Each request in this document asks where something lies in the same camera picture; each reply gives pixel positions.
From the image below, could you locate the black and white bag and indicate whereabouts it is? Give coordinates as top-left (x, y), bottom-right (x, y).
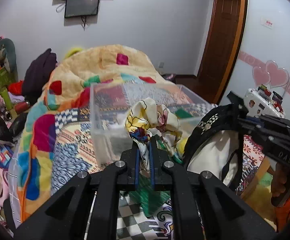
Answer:
top-left (182, 103), bottom-right (246, 191)

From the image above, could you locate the green knitted cloth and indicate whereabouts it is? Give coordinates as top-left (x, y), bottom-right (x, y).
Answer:
top-left (130, 139), bottom-right (183, 218)

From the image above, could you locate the floral printed cloth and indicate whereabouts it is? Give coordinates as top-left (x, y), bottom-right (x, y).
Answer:
top-left (124, 97), bottom-right (186, 173)

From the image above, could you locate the clear plastic storage box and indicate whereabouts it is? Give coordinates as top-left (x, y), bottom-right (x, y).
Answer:
top-left (90, 82), bottom-right (213, 166)

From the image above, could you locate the hand holding second gripper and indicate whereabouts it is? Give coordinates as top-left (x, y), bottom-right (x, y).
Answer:
top-left (271, 163), bottom-right (290, 207)

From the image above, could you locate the white suitcase with stickers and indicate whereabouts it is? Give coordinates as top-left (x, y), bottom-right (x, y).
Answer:
top-left (243, 85), bottom-right (285, 118)

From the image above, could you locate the white wardrobe with hearts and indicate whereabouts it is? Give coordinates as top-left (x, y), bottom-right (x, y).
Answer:
top-left (225, 0), bottom-right (290, 120)

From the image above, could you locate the brown wooden door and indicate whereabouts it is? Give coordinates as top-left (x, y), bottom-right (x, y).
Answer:
top-left (196, 0), bottom-right (248, 103)

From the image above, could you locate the patterned patchwork bed sheet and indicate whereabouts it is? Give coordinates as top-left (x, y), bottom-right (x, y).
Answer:
top-left (49, 100), bottom-right (273, 240)

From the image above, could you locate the black plastic bag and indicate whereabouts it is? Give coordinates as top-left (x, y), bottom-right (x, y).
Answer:
top-left (0, 113), bottom-right (28, 142)

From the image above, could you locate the red cylinder can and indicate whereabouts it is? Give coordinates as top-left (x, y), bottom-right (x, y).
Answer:
top-left (14, 101), bottom-right (31, 115)

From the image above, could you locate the colourful fleece blanket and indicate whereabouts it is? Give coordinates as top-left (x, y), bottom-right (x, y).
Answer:
top-left (17, 44), bottom-right (167, 222)

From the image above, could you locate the red cloth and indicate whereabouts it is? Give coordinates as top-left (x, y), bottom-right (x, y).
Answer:
top-left (7, 80), bottom-right (24, 96)

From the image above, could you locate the dark purple garment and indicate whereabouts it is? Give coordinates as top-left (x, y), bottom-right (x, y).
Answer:
top-left (21, 48), bottom-right (57, 106)

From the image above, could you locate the green cardboard box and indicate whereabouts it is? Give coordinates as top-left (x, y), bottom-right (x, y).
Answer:
top-left (0, 65), bottom-right (18, 111)

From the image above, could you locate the yellow plush behind blanket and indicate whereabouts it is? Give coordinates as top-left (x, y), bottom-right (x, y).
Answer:
top-left (64, 47), bottom-right (83, 59)

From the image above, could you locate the grey plush toy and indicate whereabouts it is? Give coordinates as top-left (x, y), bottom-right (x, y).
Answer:
top-left (0, 38), bottom-right (17, 73)

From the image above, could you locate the grey box under television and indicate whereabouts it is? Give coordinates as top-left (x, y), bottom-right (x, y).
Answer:
top-left (65, 0), bottom-right (100, 18)

